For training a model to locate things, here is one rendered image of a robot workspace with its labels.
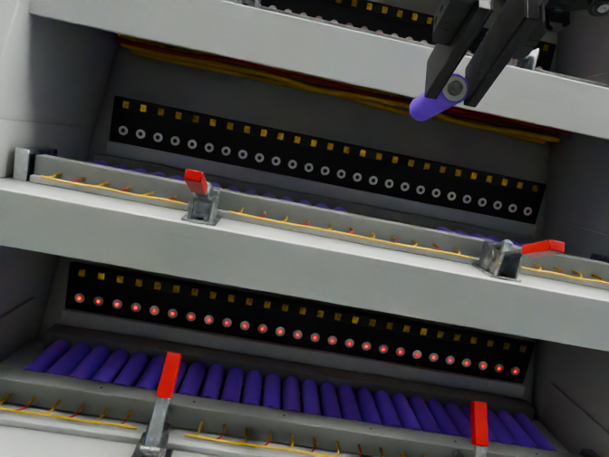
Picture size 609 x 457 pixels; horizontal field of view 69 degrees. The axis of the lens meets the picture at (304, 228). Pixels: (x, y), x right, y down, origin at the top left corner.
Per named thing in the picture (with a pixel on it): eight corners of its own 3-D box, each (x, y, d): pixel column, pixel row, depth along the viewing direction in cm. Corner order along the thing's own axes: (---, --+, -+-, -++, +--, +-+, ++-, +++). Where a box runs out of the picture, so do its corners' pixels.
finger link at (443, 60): (493, 10, 21) (478, 7, 21) (435, 101, 27) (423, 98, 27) (494, -35, 22) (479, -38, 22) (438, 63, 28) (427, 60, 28)
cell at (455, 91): (406, 118, 33) (438, 99, 27) (411, 94, 33) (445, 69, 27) (430, 123, 33) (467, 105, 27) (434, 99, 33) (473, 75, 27)
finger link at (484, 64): (523, -28, 22) (537, -25, 22) (464, 68, 29) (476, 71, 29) (524, 17, 21) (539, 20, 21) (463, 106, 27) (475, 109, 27)
